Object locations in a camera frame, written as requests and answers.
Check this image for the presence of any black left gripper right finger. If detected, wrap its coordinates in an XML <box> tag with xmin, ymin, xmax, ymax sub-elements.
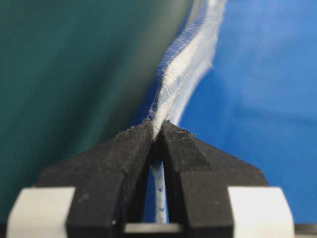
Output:
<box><xmin>158</xmin><ymin>121</ymin><xmax>294</xmax><ymax>238</ymax></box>

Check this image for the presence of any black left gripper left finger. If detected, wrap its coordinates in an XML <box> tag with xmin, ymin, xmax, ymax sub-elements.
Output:
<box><xmin>6</xmin><ymin>120</ymin><xmax>153</xmax><ymax>238</ymax></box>

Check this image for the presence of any blue white checkered towel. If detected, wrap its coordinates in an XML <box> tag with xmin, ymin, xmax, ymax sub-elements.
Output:
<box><xmin>143</xmin><ymin>0</ymin><xmax>226</xmax><ymax>224</ymax></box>

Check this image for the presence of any blue table cloth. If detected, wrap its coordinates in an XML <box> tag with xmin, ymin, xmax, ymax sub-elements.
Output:
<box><xmin>143</xmin><ymin>0</ymin><xmax>317</xmax><ymax>224</ymax></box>

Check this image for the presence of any green backdrop curtain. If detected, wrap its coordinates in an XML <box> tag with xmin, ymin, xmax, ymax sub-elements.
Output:
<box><xmin>0</xmin><ymin>0</ymin><xmax>194</xmax><ymax>223</ymax></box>

